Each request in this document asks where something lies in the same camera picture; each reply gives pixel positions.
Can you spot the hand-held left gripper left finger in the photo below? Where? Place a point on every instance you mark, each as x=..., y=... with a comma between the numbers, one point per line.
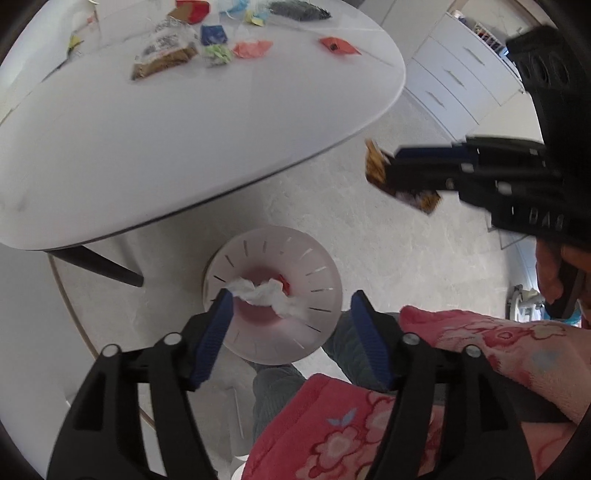
x=216, y=330

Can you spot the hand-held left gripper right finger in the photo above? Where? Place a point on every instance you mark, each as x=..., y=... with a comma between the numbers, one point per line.
x=369, y=341

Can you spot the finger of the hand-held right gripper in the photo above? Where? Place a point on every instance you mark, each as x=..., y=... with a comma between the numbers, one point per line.
x=415, y=180
x=425, y=154

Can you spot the brown snack wrapper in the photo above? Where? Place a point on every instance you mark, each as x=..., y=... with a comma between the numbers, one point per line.
x=375, y=161

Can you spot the white tissue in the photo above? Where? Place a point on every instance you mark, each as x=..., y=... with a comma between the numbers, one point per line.
x=258, y=295

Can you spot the white slotted waste bin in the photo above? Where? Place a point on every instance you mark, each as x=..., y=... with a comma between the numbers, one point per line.
x=263, y=249

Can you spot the black foam net sleeve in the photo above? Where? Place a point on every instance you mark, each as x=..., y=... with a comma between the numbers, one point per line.
x=298, y=9

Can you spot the yellow and blue paper scrap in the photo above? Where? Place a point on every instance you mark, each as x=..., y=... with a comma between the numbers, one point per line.
x=257, y=17

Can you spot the person's right hand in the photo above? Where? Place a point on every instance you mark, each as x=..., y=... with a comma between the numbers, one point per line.
x=547, y=272

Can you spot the grey fuzzy sock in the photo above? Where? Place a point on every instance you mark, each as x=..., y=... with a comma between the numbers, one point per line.
x=274, y=392
x=344, y=341

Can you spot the small red wrapper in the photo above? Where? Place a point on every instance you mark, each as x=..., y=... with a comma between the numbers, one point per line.
x=284, y=282

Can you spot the white drawer cabinet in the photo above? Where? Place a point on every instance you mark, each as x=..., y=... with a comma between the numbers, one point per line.
x=457, y=69

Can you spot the pink floral pajama leg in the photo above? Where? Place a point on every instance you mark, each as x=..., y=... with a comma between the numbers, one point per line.
x=508, y=341
x=341, y=429

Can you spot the white plastic object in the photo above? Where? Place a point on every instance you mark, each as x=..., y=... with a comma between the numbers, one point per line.
x=526, y=300

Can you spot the black table leg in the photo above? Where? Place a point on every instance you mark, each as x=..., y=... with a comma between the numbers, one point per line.
x=101, y=267

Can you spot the red flat wrapper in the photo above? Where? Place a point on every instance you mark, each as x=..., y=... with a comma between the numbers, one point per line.
x=339, y=46

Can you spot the pink crumpled wrapper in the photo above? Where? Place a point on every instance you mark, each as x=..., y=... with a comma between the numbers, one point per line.
x=251, y=48

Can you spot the crumpled green paper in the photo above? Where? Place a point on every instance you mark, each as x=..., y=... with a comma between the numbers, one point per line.
x=218, y=54

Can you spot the light blue wrapper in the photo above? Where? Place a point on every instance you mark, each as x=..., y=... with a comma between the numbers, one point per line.
x=235, y=7

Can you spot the blue square packet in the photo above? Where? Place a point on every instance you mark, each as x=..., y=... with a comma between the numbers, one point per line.
x=213, y=33

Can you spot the red paper packet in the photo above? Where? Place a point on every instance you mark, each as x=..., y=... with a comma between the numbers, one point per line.
x=191, y=10

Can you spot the clear bag of brown snacks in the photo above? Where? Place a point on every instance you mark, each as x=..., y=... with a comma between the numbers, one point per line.
x=161, y=57

